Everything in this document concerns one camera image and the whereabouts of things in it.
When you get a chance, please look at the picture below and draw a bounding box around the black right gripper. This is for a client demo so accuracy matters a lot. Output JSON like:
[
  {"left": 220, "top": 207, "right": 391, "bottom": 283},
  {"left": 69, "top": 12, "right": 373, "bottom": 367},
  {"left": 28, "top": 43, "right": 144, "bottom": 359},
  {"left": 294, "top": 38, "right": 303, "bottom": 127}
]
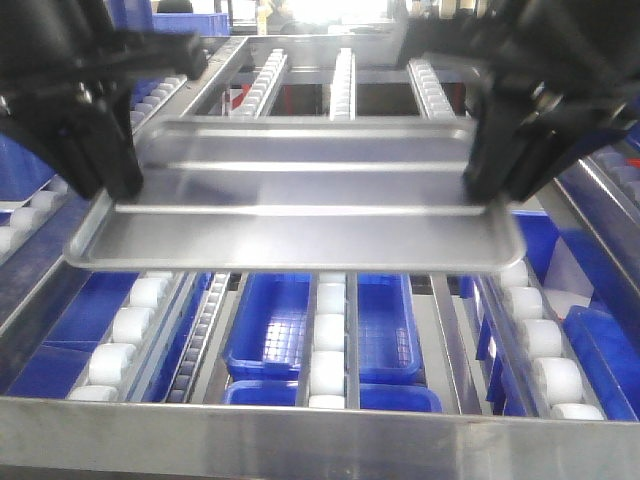
[{"left": 399, "top": 1, "right": 639, "bottom": 201}]

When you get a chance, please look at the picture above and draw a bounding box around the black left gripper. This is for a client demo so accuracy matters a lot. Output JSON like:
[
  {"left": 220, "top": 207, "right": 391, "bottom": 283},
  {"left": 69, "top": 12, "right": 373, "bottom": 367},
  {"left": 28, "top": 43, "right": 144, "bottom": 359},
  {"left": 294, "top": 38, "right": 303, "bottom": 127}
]
[{"left": 1, "top": 1, "right": 206, "bottom": 199}]

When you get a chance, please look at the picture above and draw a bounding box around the silver ribbed metal tray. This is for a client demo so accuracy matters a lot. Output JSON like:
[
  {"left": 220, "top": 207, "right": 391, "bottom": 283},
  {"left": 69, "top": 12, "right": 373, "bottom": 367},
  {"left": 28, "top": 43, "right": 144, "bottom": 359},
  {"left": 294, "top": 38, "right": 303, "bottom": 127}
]
[{"left": 64, "top": 116, "right": 526, "bottom": 273}]

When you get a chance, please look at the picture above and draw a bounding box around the far left roller track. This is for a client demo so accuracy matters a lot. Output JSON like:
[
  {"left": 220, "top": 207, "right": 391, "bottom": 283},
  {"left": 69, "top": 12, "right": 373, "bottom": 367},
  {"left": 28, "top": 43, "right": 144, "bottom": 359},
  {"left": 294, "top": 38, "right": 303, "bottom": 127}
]
[{"left": 1, "top": 76, "right": 186, "bottom": 261}]

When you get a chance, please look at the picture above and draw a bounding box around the large blue crate left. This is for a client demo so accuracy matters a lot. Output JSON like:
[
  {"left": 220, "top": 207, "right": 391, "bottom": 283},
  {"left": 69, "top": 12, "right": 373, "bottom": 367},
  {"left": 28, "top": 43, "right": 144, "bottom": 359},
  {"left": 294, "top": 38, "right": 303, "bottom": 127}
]
[{"left": 1, "top": 135, "right": 54, "bottom": 200}]

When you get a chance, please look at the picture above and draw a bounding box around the far right roller track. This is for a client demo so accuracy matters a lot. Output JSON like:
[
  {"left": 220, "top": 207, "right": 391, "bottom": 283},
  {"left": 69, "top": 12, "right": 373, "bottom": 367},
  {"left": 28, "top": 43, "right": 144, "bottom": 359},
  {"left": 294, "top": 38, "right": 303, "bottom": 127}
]
[{"left": 592, "top": 150, "right": 639, "bottom": 203}]

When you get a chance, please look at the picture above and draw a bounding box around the blue crate in background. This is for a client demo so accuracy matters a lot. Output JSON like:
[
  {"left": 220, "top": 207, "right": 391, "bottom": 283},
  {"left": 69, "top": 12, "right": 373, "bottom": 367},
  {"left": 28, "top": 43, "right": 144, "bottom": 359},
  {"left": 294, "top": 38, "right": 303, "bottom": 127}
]
[{"left": 152, "top": 13, "right": 230, "bottom": 37}]

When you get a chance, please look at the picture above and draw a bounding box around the right white roller track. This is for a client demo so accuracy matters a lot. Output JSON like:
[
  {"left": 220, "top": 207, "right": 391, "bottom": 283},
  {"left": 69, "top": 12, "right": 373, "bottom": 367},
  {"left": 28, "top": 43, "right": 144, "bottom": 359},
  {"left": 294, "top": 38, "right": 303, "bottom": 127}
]
[{"left": 405, "top": 57, "right": 606, "bottom": 421}]

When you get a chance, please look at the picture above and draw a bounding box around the white roller track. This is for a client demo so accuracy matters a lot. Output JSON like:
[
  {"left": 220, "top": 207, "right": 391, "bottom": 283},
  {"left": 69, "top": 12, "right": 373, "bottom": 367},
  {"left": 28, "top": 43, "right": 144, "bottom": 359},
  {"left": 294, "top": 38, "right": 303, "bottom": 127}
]
[
  {"left": 295, "top": 47, "right": 361, "bottom": 410},
  {"left": 405, "top": 57, "right": 606, "bottom": 421},
  {"left": 67, "top": 48, "right": 290, "bottom": 403}
]

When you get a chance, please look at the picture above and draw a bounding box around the blue bin below left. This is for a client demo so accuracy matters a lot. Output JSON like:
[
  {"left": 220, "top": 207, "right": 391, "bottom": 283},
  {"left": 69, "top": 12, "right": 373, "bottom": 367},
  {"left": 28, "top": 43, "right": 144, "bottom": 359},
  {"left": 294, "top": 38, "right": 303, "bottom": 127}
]
[{"left": 5, "top": 272, "right": 211, "bottom": 404}]

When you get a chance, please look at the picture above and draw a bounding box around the blue bin below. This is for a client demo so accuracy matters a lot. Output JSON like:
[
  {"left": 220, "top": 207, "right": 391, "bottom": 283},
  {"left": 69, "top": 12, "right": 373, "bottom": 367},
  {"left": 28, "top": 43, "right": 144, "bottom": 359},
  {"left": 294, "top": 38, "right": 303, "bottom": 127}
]
[
  {"left": 5, "top": 272, "right": 211, "bottom": 404},
  {"left": 223, "top": 273, "right": 423, "bottom": 384},
  {"left": 458, "top": 211, "right": 639, "bottom": 422}
]

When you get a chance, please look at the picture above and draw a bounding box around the left white roller track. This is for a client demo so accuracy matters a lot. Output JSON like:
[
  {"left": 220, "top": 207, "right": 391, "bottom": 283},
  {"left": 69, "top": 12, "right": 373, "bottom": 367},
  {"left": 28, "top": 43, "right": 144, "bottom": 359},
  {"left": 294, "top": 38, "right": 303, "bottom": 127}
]
[{"left": 67, "top": 48, "right": 290, "bottom": 403}]

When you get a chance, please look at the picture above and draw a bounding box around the blue bin below right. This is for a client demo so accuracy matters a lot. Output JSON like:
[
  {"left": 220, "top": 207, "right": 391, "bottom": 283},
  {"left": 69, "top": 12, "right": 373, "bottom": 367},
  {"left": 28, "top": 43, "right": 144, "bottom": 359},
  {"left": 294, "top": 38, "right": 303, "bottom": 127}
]
[{"left": 458, "top": 211, "right": 639, "bottom": 422}]

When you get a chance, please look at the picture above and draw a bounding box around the blue bin below centre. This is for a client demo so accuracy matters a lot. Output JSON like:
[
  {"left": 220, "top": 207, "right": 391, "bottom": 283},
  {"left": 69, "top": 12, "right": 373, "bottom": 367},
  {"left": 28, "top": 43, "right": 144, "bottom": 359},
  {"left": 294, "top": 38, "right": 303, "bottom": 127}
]
[{"left": 223, "top": 273, "right": 423, "bottom": 384}]

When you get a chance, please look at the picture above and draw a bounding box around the blue bin front centre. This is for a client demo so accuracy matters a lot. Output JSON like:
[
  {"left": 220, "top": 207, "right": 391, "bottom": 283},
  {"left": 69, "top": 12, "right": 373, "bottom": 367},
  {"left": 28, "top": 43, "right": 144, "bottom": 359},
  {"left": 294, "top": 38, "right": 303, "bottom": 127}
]
[{"left": 223, "top": 380, "right": 443, "bottom": 413}]

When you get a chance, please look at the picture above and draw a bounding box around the centre white roller track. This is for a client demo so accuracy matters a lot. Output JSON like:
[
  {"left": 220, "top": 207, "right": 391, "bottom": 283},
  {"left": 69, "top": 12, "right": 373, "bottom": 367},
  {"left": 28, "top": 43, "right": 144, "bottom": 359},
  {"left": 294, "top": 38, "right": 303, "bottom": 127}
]
[{"left": 295, "top": 47, "right": 361, "bottom": 410}]

